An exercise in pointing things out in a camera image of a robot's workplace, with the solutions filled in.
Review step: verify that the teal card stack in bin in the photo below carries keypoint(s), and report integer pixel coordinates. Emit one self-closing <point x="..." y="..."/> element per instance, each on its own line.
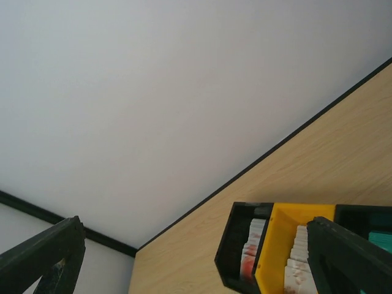
<point x="376" y="228"/>

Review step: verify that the yellow middle bin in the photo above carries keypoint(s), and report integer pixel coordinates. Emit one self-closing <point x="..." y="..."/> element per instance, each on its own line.
<point x="279" y="239"/>

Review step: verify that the black bin with red cards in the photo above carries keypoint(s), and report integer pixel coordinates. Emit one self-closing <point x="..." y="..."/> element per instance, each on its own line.
<point x="235" y="235"/>

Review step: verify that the pink patterned white card stack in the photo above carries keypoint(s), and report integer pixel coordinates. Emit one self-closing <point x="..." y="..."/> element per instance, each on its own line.
<point x="298" y="277"/>

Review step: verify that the red patterned white card stack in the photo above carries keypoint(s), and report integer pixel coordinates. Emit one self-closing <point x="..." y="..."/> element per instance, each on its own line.
<point x="250" y="249"/>

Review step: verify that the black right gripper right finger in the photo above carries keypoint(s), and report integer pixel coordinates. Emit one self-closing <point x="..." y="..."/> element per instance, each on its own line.
<point x="344" y="262"/>

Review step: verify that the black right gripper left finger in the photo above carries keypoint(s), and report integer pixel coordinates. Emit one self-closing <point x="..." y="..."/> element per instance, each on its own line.
<point x="53" y="258"/>

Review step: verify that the black bin with teal cards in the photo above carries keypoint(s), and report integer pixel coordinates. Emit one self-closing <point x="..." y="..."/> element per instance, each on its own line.
<point x="348" y="216"/>

